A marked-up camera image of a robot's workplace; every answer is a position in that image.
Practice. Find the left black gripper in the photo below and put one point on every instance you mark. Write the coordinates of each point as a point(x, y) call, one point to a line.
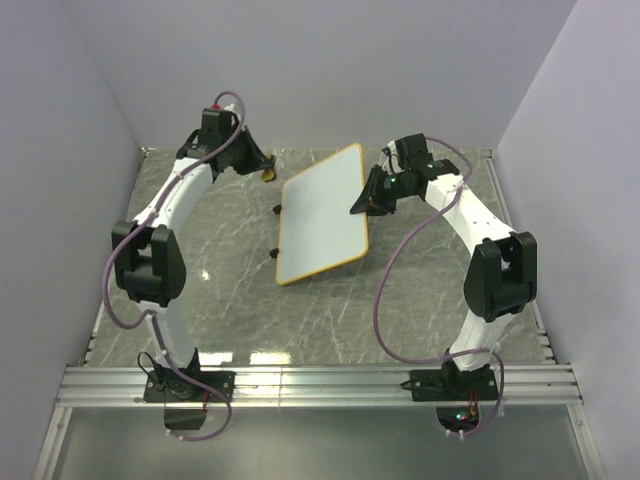
point(257, 161)

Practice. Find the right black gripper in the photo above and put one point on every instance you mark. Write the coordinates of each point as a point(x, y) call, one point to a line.
point(370, 201)

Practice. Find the yellow black eraser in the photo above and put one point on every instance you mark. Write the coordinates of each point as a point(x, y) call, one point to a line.
point(269, 174)

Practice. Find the yellow framed whiteboard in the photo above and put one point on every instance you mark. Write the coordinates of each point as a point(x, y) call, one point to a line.
point(317, 231)

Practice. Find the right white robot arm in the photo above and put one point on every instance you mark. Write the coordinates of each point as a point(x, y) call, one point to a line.
point(501, 278)

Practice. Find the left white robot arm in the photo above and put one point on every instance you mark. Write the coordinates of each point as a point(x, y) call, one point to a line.
point(146, 261)

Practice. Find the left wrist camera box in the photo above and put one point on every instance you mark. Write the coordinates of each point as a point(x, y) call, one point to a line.
point(217, 125)

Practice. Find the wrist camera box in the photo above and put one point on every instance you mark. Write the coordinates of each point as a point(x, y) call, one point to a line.
point(217, 125)
point(412, 151)

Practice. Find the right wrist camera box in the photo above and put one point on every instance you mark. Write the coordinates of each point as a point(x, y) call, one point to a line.
point(412, 151)

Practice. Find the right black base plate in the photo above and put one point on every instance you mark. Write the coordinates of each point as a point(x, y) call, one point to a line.
point(440, 386)

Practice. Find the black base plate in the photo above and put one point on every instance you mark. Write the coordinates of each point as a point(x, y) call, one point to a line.
point(167, 387)
point(440, 386)

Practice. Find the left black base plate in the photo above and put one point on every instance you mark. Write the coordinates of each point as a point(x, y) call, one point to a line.
point(167, 387)

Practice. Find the aluminium front rail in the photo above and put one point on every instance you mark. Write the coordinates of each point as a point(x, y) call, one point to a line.
point(313, 387)

